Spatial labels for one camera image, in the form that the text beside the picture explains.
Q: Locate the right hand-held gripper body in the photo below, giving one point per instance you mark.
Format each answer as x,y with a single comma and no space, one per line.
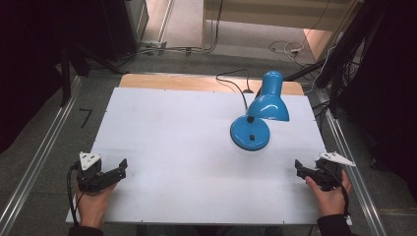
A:
329,172

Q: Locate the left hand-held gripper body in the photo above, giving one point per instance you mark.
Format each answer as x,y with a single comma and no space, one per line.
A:
89,175

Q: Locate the person's right hand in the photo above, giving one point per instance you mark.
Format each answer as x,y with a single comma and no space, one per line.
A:
329,201

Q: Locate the person's left hand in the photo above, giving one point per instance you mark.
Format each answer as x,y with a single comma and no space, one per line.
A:
93,205

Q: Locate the blue desk lamp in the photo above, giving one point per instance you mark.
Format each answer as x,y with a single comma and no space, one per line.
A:
262,111

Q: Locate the black metal stand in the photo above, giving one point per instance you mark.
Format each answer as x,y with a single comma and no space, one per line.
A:
65,78

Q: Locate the dark curtain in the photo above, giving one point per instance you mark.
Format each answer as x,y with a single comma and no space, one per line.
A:
390,82
32,65

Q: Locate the light wooden cabinet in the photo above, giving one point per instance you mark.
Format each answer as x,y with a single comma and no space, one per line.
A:
272,13

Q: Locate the aluminium floor rail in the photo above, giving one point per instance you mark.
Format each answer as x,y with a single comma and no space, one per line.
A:
354,183
39,154

